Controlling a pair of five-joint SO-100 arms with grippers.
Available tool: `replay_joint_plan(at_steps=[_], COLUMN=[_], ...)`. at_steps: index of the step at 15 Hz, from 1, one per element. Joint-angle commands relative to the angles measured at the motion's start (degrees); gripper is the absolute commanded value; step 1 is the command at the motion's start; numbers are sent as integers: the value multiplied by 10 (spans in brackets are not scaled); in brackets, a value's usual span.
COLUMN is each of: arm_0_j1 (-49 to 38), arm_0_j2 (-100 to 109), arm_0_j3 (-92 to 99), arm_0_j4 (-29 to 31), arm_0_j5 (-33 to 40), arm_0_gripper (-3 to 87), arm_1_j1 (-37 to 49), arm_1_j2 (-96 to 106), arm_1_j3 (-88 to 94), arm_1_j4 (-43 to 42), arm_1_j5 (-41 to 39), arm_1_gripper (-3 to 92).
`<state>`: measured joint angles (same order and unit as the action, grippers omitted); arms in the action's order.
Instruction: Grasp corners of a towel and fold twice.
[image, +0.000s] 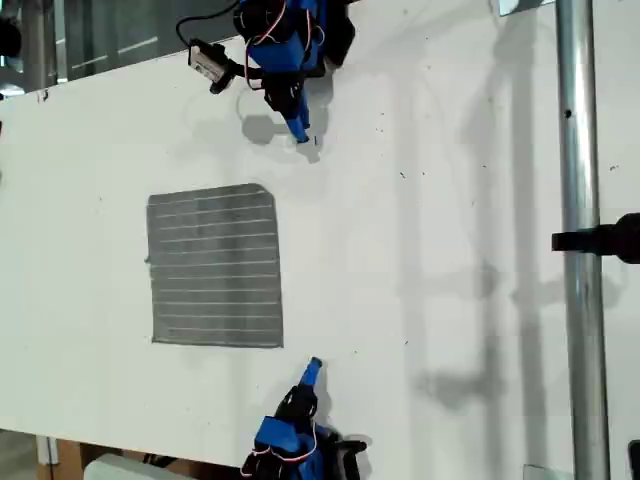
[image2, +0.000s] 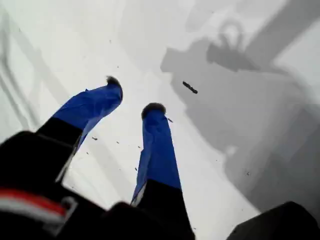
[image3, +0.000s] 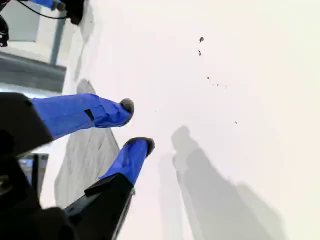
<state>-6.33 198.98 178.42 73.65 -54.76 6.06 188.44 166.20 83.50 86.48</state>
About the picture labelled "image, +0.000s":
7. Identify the steel post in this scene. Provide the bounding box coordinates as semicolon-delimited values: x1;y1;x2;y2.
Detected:
555;0;612;480

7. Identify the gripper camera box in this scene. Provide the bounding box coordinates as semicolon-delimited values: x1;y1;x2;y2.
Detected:
187;38;227;81
337;437;369;479

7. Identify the wooden table leg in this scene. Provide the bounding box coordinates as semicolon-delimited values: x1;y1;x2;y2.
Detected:
34;434;84;480

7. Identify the black round object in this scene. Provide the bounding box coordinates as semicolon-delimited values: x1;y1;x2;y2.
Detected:
0;17;22;59

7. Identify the grey striped towel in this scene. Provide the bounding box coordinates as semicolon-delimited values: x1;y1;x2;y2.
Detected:
144;182;285;349

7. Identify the black clamp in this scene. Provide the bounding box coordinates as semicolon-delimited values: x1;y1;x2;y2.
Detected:
551;212;640;265

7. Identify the black camera stalk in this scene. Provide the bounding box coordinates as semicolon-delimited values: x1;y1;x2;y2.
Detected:
209;57;264;95

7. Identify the black camera cable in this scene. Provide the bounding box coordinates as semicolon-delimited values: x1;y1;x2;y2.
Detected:
174;0;241;49

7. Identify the white plastic box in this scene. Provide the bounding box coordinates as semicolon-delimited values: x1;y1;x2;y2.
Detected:
82;452;184;480

